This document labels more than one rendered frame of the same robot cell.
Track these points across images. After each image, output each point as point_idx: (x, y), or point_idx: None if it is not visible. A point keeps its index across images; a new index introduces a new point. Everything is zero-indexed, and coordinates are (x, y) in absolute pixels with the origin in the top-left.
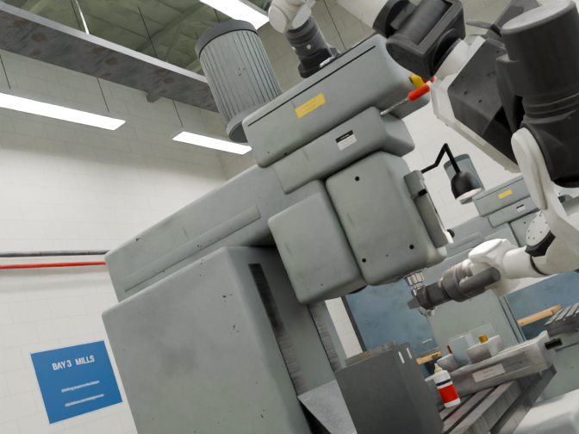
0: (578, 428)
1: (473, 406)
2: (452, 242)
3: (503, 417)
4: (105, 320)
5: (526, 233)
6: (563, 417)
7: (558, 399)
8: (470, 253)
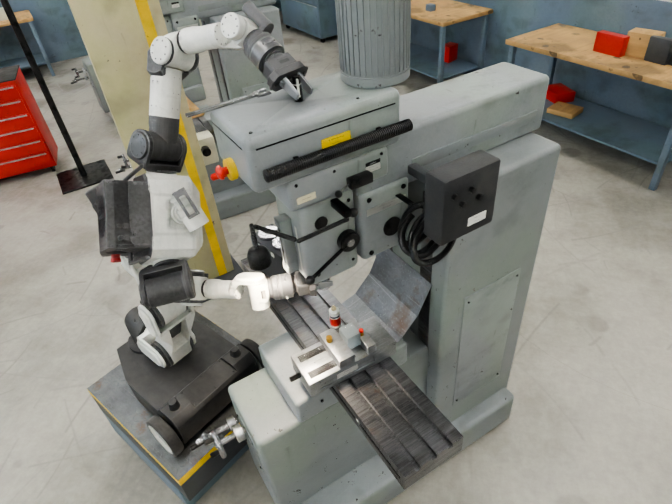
0: (259, 351)
1: (299, 314)
2: (288, 273)
3: (284, 323)
4: None
5: (202, 270)
6: (265, 348)
7: (303, 384)
8: (261, 273)
